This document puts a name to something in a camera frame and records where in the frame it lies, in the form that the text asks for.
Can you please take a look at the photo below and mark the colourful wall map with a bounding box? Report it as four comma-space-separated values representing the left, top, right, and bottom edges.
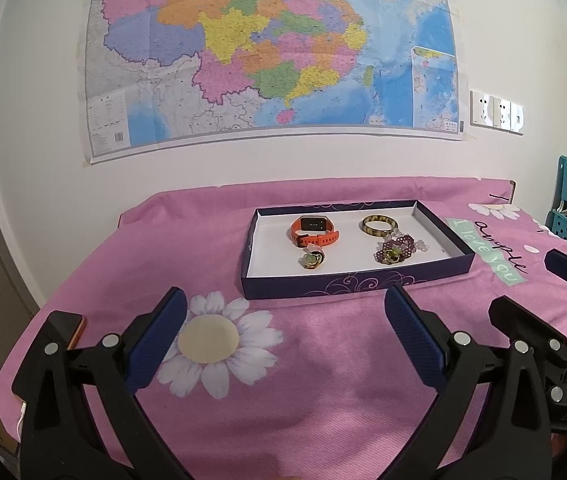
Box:
83, 0, 467, 165

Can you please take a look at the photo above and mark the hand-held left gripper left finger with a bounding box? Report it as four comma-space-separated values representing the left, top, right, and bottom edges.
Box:
10, 287, 189, 480

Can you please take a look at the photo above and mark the brown mottled bangle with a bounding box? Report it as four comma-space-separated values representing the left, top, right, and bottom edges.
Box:
361, 214, 398, 237

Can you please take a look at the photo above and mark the orange smartwatch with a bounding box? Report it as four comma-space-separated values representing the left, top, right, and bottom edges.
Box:
289, 215, 339, 248

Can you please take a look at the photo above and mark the small pale ring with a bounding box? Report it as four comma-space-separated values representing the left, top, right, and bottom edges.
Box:
299, 246, 325, 270

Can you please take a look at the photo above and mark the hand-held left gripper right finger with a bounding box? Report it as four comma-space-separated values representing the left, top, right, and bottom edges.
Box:
384, 284, 554, 480

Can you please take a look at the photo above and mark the white wall socket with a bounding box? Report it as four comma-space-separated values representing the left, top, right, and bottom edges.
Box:
470, 90, 490, 127
488, 94, 511, 131

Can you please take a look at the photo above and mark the purple crystal bead bracelet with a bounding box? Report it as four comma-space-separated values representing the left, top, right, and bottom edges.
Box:
373, 230, 430, 266

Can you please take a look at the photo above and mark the pink floral blanket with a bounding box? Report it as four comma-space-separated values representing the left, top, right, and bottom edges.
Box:
0, 176, 567, 480

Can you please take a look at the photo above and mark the navy floral jewelry box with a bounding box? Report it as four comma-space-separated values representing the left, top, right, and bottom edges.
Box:
240, 200, 477, 301

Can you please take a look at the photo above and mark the phone with orange case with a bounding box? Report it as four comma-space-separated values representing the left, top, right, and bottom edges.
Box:
43, 310, 87, 350

